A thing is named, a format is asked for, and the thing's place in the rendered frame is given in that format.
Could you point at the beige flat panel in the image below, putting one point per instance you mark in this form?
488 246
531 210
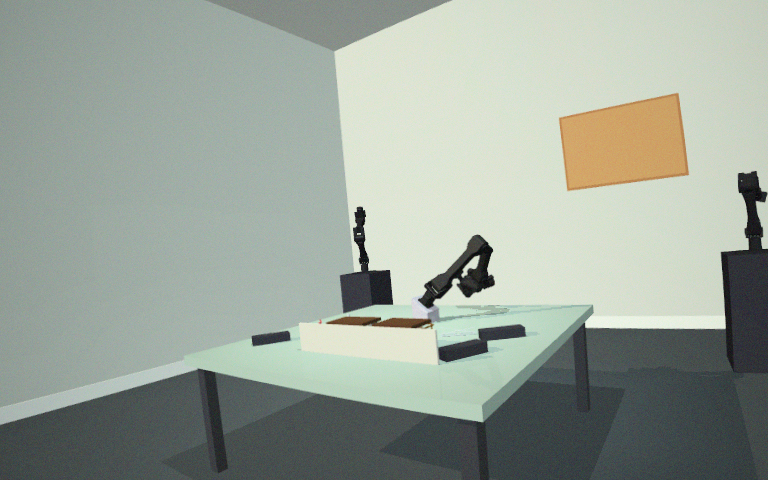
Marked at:
372 342

